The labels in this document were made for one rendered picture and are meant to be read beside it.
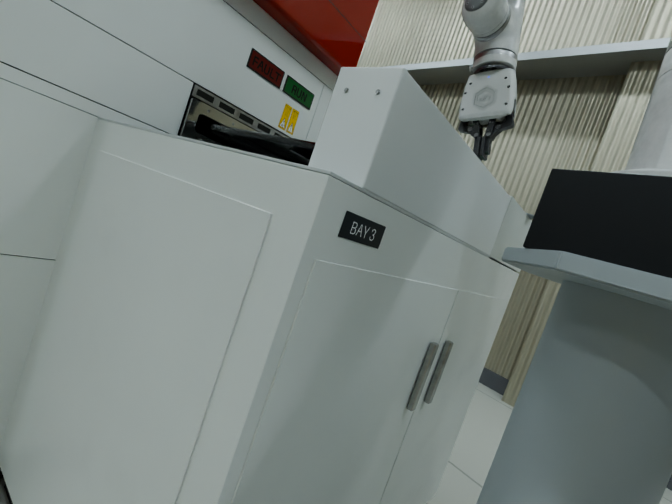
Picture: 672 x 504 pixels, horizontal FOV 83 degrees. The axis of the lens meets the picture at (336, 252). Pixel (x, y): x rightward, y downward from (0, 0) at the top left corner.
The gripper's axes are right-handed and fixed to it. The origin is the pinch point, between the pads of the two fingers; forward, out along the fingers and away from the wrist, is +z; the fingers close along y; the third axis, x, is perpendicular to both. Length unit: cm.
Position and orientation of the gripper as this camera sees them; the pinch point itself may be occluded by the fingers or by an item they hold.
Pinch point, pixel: (482, 149)
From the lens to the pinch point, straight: 84.3
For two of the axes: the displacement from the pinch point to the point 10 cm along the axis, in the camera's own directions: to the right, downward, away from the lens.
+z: -1.6, 9.8, -0.6
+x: 5.8, 1.5, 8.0
